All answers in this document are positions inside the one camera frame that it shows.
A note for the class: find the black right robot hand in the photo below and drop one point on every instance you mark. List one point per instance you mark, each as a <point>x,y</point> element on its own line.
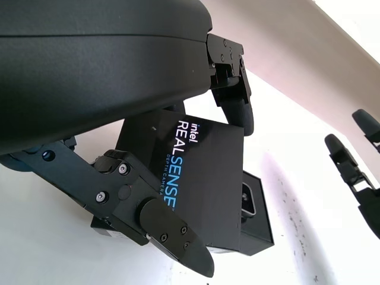
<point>338,151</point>

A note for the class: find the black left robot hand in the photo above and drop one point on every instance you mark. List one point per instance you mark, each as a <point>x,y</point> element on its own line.
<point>89,74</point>

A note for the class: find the small silver depth camera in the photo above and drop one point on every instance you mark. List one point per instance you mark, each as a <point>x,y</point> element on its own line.
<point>248,202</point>

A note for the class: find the small black box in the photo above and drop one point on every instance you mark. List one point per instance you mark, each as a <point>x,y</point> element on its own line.
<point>207,178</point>

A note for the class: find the black camera box base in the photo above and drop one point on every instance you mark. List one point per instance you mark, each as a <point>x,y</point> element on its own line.
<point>258,231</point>

